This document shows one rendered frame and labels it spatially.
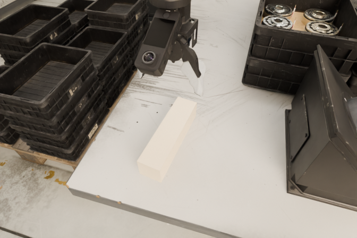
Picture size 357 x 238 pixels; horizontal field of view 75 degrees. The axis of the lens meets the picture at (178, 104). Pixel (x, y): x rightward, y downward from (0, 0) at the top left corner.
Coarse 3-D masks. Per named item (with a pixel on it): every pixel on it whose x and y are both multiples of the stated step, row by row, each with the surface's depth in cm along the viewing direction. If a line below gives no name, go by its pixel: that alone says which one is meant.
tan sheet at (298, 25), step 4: (264, 8) 97; (296, 12) 94; (300, 12) 94; (292, 16) 92; (296, 16) 92; (300, 16) 92; (292, 20) 90; (296, 20) 90; (300, 20) 90; (296, 24) 87; (300, 24) 87; (304, 24) 87; (296, 28) 85; (300, 28) 85
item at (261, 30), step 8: (264, 0) 78; (352, 0) 78; (352, 8) 75; (256, 24) 66; (256, 32) 67; (264, 32) 66; (272, 32) 65; (280, 32) 65; (288, 32) 64; (296, 32) 63; (304, 32) 63; (312, 32) 63; (296, 40) 65; (304, 40) 64; (312, 40) 63; (320, 40) 63; (328, 40) 62; (336, 40) 61; (344, 40) 61; (352, 40) 60; (352, 48) 61
